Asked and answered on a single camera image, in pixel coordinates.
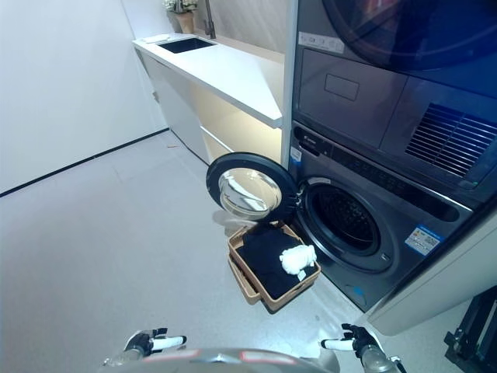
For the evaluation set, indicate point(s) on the white flat tray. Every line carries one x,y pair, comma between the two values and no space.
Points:
157,38

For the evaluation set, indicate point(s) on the dark metal faucet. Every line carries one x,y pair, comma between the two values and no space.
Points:
209,19

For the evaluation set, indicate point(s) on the blue white energy label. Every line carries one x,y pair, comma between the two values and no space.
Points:
422,240

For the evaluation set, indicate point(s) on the round glass washer door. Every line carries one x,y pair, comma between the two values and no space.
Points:
279,175

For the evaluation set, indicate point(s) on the white garment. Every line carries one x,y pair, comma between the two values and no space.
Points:
297,259

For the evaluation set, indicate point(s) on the white dryer label strip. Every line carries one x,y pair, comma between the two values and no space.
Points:
322,42

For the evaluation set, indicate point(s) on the woven tan laundry basket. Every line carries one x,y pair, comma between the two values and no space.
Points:
248,287

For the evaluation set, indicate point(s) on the potted plant in tan pot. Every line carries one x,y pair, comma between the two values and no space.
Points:
185,21

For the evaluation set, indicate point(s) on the grey stacked dryer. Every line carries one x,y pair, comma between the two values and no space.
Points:
369,77

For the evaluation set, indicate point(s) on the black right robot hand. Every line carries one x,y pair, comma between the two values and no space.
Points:
355,341

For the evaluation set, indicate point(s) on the black garment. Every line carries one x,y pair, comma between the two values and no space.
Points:
260,264

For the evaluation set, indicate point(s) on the grey front-load washing machine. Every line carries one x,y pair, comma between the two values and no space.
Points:
396,217

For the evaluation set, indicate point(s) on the silver robot torso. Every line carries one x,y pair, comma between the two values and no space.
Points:
233,363

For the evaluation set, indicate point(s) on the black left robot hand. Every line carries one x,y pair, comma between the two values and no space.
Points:
165,343

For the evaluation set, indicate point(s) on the white counter cabinet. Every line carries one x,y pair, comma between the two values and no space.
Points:
233,81

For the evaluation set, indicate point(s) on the black metal stand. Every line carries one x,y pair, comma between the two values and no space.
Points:
475,334

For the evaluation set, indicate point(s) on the black recessed sink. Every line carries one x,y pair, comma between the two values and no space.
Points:
185,46

